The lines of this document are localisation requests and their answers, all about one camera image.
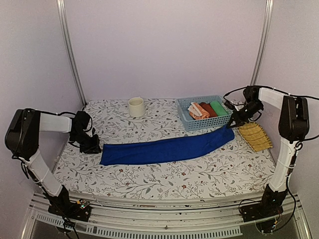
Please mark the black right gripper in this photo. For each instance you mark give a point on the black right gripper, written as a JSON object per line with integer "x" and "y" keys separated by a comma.
{"x": 239, "y": 120}

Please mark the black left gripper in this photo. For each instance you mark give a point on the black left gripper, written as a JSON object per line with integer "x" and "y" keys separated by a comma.
{"x": 94, "y": 147}

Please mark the blue towel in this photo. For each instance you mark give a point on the blue towel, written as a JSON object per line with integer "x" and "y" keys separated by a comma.
{"x": 166, "y": 150}

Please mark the light blue plastic basket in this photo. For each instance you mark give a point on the light blue plastic basket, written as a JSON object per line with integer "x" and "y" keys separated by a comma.
{"x": 191, "y": 124}

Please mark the orange bunny pattern towel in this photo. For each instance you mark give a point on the orange bunny pattern towel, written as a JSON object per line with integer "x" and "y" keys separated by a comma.
{"x": 197, "y": 112}

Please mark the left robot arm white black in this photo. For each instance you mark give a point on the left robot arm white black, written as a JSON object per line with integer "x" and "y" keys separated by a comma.
{"x": 22, "y": 139}

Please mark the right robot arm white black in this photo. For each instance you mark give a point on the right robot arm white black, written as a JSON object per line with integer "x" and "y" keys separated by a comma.
{"x": 293, "y": 127}

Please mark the green rolled towel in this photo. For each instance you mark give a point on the green rolled towel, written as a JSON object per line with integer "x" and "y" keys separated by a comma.
{"x": 218, "y": 108}

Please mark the yellow bamboo tray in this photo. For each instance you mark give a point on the yellow bamboo tray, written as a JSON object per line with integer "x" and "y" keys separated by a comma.
{"x": 255, "y": 136}

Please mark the cream ceramic cup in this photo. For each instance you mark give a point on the cream ceramic cup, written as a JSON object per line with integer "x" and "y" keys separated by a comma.
{"x": 136, "y": 107}

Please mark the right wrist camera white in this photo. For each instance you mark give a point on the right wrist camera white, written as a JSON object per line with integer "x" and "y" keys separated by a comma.
{"x": 234, "y": 105}

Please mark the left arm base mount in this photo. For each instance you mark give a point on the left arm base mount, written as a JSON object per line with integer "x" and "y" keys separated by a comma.
{"x": 80, "y": 210}

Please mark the right aluminium frame post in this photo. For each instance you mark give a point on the right aluminium frame post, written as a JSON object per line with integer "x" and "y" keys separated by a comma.
{"x": 263, "y": 40}

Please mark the aluminium frame post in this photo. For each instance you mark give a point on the aluminium frame post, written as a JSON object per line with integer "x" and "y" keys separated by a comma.
{"x": 69, "y": 49}
{"x": 263, "y": 40}

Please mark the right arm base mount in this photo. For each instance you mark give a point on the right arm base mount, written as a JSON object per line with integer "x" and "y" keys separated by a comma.
{"x": 252, "y": 210}

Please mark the front aluminium rail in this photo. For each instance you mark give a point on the front aluminium rail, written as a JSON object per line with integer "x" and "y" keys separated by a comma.
{"x": 121, "y": 218}

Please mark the left aluminium frame post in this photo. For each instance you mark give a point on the left aluminium frame post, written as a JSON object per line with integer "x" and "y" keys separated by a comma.
{"x": 69, "y": 49}

